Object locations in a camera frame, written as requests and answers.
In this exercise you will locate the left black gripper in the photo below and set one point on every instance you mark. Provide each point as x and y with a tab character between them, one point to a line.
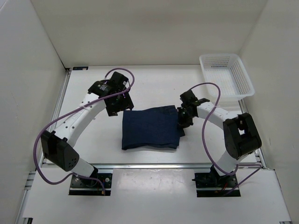
126	104

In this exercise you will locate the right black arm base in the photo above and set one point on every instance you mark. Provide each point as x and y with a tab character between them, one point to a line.
212	185

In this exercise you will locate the dark blue denim trousers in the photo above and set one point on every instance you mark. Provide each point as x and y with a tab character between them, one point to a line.
154	127

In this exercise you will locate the aluminium rail frame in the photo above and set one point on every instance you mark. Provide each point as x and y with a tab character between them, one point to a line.
148	186

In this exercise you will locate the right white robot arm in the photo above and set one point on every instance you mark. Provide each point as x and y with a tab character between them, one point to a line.
241	136

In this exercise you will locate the white perforated plastic basket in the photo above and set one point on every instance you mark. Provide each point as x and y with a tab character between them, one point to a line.
228	72

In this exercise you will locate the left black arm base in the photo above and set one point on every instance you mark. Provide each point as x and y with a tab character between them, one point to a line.
85	187

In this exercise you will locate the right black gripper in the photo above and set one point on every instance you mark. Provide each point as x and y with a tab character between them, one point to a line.
181	122

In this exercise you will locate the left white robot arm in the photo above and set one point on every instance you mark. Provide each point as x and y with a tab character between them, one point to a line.
111	95

